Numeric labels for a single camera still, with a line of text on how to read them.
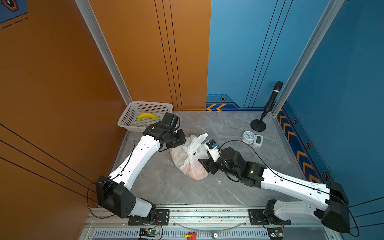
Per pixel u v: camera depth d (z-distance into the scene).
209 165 0.61
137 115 1.16
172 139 0.64
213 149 0.60
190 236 0.67
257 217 0.72
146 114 1.15
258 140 0.99
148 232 0.71
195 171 0.80
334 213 0.38
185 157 0.84
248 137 1.00
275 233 0.70
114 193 0.40
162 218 0.74
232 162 0.52
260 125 1.09
